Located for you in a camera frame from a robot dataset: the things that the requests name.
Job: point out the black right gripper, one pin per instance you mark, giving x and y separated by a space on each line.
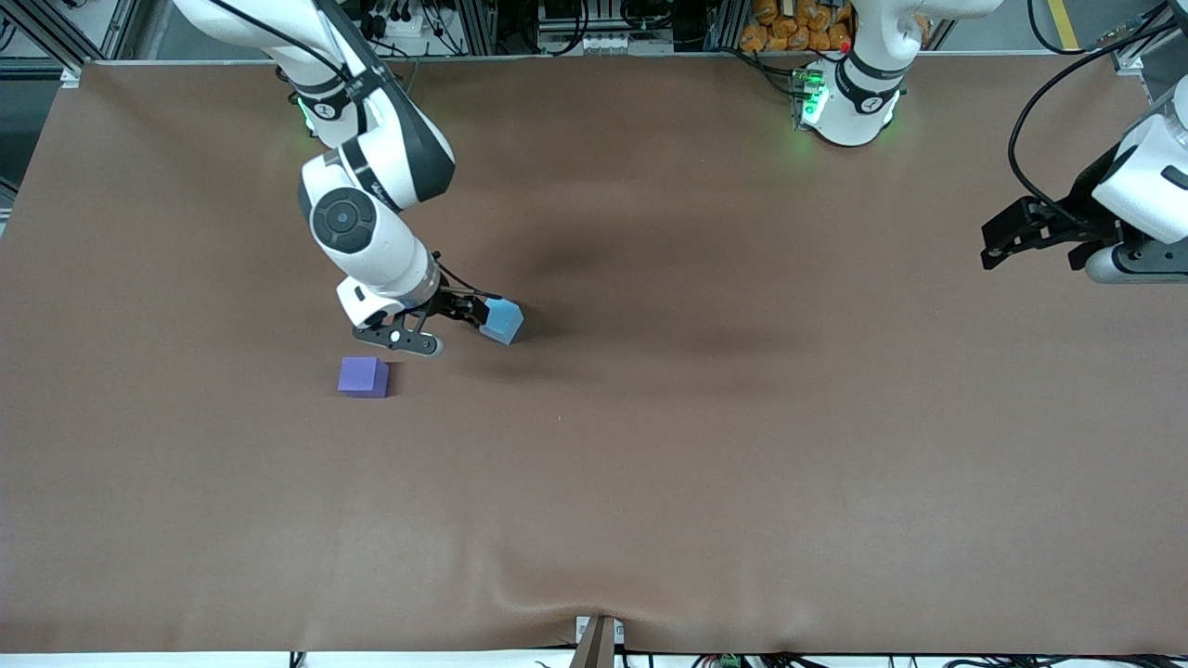
451 302

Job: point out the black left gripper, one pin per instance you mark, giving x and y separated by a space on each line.
1082 200

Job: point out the blue foam block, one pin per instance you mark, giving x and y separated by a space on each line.
504 322

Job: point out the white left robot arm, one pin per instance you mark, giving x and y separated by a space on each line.
854 111

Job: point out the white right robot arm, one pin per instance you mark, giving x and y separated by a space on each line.
371 241

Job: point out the purple foam block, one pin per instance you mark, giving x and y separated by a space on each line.
362 376

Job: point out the brown table cover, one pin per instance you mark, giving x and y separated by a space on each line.
650 482

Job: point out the power strip with black plugs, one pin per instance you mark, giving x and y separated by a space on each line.
413 26

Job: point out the white power strip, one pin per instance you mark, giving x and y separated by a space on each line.
608 44

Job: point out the pile of orange packets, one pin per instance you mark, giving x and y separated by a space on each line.
789 32

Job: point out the green terminal connector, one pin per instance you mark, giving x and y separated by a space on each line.
729 661

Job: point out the aluminium frame post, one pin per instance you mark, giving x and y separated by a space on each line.
478 28
724 23

